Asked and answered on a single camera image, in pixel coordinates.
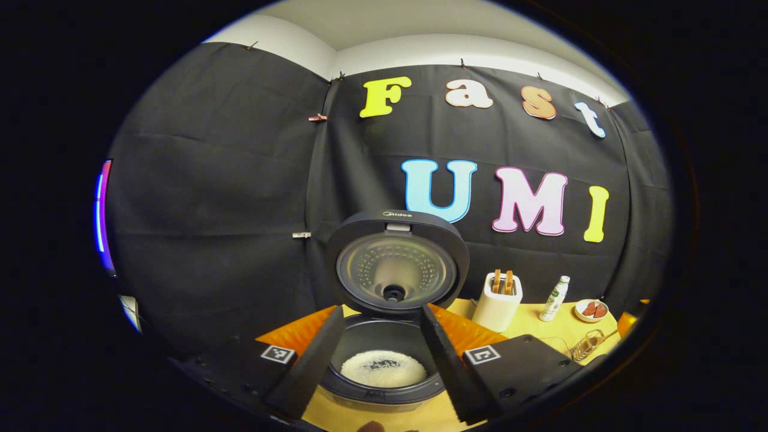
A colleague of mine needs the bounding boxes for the computer monitor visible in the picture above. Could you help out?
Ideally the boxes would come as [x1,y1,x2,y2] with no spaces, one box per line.
[94,159,116,275]

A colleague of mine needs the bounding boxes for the white rice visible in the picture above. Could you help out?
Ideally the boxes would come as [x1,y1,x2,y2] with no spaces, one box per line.
[340,350,428,388]

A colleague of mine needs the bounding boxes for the metal wire chopstick holder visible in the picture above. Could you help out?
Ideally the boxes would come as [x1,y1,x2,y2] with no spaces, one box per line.
[570,328,608,362]

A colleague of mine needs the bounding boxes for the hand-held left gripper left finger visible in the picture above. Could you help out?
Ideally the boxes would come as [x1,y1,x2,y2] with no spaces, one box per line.
[180,305,346,421]

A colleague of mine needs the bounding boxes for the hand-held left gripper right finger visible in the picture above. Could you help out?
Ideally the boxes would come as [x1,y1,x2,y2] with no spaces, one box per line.
[420,303,580,424]

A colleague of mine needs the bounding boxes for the white drink bottle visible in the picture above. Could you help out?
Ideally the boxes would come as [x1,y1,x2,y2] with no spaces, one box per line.
[539,275,571,323]

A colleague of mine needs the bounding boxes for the white round plate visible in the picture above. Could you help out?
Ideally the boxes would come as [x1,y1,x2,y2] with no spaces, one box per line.
[574,299,610,323]

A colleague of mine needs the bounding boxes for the dark grey rice cooker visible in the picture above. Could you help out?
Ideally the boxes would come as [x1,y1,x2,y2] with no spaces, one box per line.
[318,210,470,413]

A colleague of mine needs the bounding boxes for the white toaster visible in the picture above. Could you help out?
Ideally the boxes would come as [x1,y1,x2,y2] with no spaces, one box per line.
[472,271,524,332]

